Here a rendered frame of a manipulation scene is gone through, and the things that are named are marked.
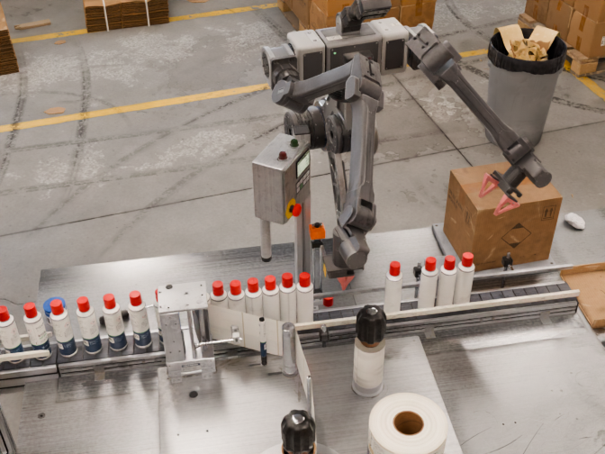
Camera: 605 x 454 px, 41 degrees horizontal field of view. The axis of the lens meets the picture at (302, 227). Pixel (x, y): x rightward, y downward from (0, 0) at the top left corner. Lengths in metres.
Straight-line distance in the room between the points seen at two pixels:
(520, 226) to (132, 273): 1.33
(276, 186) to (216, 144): 2.86
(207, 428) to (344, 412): 0.38
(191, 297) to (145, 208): 2.32
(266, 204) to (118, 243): 2.18
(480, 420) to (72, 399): 1.19
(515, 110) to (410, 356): 2.70
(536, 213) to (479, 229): 0.20
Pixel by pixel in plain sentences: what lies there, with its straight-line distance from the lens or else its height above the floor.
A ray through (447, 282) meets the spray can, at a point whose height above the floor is 1.01.
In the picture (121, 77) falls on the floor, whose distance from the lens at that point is 5.95.
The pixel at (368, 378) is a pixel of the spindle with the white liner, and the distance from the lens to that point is 2.34.
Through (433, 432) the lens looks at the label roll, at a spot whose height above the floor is 1.02.
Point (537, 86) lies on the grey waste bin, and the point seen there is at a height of 0.45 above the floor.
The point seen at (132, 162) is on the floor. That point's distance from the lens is 5.00.
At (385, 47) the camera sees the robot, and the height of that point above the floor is 1.48.
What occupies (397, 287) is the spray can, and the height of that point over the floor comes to 1.01.
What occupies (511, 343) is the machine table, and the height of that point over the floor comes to 0.83.
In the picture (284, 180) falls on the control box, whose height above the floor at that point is 1.44.
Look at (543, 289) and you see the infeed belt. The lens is 2.80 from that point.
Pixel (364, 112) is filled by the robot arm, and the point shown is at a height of 1.59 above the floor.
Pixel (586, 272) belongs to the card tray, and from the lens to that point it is 2.98.
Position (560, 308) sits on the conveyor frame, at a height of 0.86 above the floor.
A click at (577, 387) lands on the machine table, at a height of 0.83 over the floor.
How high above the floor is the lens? 2.71
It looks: 38 degrees down
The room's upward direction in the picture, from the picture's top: 1 degrees counter-clockwise
